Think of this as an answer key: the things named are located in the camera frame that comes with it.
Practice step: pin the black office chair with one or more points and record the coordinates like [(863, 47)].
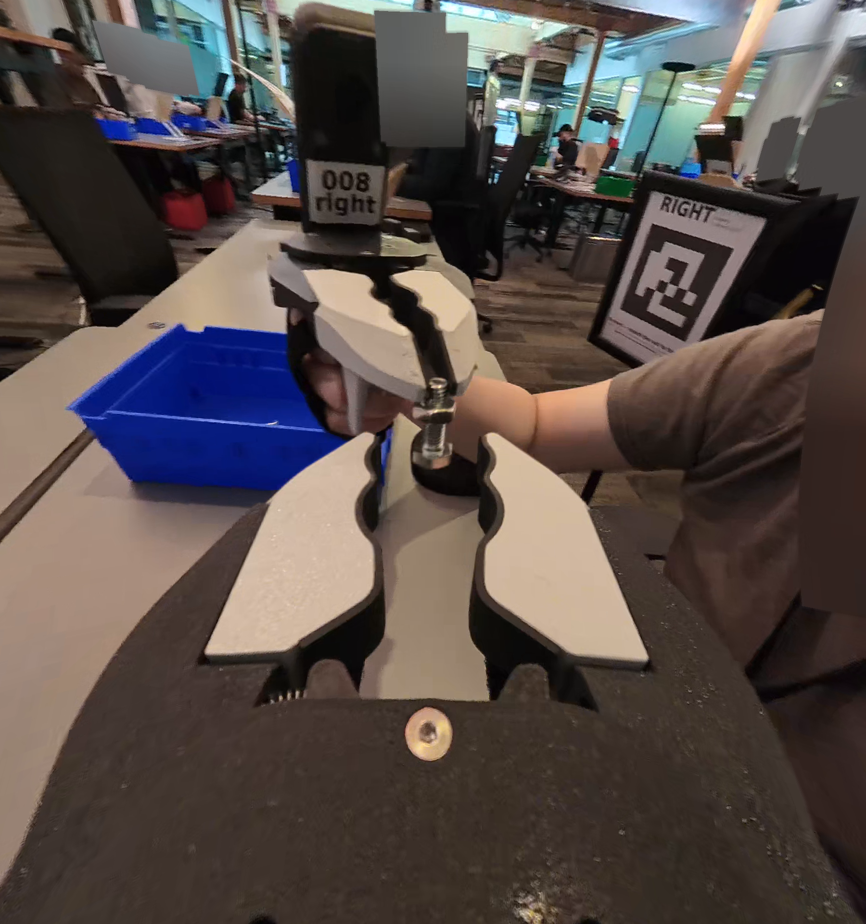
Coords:
[(79, 202)]

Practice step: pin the grey metal bin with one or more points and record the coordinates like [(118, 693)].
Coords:
[(595, 260)]

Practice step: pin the black floor lamp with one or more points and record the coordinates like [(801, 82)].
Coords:
[(678, 66)]

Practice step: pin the person's right forearm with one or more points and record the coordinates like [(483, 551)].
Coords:
[(548, 426)]

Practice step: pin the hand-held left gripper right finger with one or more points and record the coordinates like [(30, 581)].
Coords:
[(556, 570)]

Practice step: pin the framed marker sign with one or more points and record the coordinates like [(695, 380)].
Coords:
[(678, 281)]

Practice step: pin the red container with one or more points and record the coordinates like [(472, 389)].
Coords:
[(184, 211), (219, 196)]

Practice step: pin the person's torso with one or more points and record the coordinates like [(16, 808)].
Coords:
[(729, 469)]

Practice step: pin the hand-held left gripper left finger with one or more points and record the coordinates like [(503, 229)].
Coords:
[(310, 563)]

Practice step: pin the person's right hand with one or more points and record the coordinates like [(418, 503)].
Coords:
[(328, 390)]

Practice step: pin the green plastic bin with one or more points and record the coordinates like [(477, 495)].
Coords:
[(615, 186)]

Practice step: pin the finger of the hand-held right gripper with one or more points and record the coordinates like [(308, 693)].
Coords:
[(451, 325), (353, 325)]

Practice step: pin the thick short steel bolt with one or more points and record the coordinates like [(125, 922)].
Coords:
[(433, 437)]

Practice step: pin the blue plastic bin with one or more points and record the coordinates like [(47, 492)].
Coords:
[(187, 404)]

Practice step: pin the large steel hex nut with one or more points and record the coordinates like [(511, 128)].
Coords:
[(433, 415)]

